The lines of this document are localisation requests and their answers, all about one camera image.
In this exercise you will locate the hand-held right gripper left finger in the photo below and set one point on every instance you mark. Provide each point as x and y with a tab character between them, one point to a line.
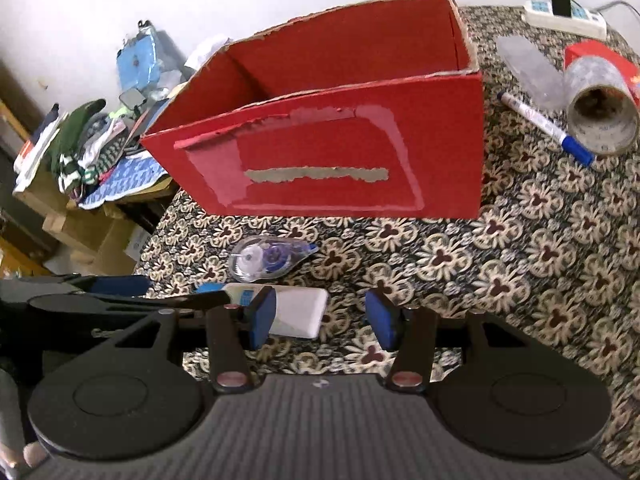
262	317

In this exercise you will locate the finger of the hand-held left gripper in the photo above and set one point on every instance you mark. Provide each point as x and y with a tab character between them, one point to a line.
120	285
150	304

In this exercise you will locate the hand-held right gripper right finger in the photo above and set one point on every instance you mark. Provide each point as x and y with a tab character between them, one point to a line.
382	320

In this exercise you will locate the white eraser block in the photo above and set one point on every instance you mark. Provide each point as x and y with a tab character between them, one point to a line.
300	312

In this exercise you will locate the correction tape dispenser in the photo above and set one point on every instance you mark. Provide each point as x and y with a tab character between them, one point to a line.
260	260

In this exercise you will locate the red cardboard box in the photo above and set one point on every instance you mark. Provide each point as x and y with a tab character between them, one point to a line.
325	135

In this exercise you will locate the person's left hand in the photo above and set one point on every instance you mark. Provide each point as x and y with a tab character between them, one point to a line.
10	420

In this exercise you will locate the brown cardboard boxes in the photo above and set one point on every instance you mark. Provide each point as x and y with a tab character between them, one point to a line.
90	235

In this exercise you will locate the blue patterned cloth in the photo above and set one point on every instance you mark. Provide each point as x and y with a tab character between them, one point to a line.
125	180

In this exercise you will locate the stack of books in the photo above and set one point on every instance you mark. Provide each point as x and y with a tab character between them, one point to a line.
35	150

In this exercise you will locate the green striped cloth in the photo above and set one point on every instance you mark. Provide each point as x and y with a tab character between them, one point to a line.
75	130

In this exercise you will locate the floral patterned tablecloth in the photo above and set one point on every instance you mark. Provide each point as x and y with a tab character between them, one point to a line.
540	240

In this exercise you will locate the blue pouch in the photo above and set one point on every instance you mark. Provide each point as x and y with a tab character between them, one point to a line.
137	60

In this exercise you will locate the blue capped marker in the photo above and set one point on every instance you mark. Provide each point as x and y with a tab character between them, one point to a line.
540	122

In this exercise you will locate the grey wide tape roll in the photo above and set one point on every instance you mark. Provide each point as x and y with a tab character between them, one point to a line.
595	80

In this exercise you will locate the small red box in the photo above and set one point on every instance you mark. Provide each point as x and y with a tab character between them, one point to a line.
600	50

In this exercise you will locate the white power strip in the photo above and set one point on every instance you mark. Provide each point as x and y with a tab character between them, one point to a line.
585	22

